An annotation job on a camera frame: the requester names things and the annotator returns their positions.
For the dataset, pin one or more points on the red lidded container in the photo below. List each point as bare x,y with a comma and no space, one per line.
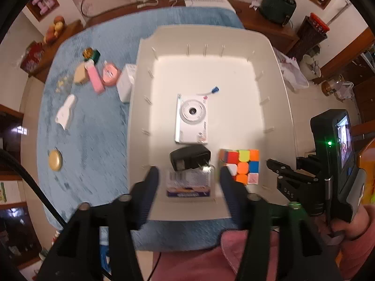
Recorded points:
319,22

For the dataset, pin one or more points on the white digital camera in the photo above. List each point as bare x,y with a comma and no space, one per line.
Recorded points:
192,114

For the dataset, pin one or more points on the wooden chair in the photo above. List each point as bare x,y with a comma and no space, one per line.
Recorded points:
367,158

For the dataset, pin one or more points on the person's right forearm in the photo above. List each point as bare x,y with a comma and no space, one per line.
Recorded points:
360,254

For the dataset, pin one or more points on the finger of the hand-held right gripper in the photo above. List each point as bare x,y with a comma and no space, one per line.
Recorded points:
282,168
287,188

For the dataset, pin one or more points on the white trash bin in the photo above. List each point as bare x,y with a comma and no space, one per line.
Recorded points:
310,67

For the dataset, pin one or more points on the small white object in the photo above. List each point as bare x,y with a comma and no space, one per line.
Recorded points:
255,4

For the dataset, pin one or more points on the red gift box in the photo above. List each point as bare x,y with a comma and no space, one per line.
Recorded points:
32,57

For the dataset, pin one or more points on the bowl of fruit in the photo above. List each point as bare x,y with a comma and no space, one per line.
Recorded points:
55,29

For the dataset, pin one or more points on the pink fleece robe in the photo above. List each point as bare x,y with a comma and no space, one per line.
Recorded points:
199,266

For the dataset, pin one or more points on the multicoloured puzzle cube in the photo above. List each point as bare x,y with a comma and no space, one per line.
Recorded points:
244,164

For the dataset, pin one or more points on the green bottle with gold cap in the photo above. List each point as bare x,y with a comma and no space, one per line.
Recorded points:
92,55

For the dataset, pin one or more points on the small white box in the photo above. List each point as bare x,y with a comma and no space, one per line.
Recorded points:
126,83

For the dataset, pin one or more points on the white plastic handheld device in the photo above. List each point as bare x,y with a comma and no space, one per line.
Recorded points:
66,112

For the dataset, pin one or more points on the clear plastic bag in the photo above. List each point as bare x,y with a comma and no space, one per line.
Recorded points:
347,90

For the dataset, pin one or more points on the wooden side cabinet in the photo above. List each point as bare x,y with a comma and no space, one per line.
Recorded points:
70,29

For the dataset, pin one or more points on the white plastic bag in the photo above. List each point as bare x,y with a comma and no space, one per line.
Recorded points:
293,73

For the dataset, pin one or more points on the black power adapter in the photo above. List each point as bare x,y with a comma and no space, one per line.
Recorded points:
187,156

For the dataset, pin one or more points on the beige box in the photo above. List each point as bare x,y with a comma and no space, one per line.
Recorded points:
80,75

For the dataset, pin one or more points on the person's right hand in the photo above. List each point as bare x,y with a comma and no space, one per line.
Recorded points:
351,227

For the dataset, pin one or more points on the sword on wall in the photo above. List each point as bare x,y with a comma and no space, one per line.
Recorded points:
339,13

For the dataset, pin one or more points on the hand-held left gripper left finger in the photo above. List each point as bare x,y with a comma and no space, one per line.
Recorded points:
148,193

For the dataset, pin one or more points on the white plastic storage tray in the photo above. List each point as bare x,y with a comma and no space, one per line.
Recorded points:
234,99

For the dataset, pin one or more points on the gold round compact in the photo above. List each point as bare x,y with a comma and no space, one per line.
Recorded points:
55,160

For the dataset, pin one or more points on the white set-top box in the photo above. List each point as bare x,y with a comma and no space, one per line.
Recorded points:
208,3

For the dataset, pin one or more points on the dark wicker basket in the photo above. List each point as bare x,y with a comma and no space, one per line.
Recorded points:
307,38

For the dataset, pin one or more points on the pink round compact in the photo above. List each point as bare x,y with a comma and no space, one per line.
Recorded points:
110,74

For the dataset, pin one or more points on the clear case with stickers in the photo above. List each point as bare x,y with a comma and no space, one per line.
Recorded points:
63,83

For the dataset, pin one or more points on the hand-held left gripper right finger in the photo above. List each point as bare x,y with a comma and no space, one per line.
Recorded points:
231,194

